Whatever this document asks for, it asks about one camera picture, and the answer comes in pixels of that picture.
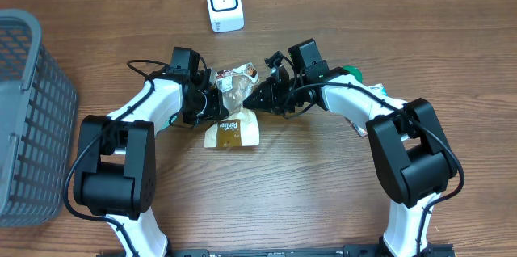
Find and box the clear bag bread package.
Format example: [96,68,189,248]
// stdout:
[204,62,259,148]

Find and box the mint green wipes pack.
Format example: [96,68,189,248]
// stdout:
[158,113,178,132]

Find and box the green lid clear jar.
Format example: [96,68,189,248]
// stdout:
[343,65,363,82]

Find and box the orange tissue pack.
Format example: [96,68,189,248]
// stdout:
[351,122,368,137]

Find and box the teal tissue pack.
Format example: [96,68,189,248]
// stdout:
[369,83,387,96]

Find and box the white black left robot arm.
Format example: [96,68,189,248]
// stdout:
[63,47,229,256]

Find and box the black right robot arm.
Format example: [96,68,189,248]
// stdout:
[243,39,464,256]

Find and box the white barcode scanner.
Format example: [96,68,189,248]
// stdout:
[207,0,245,33]

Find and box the dark grey mesh basket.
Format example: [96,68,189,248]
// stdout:
[1,9,78,228]

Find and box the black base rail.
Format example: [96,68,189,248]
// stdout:
[96,242,457,257]

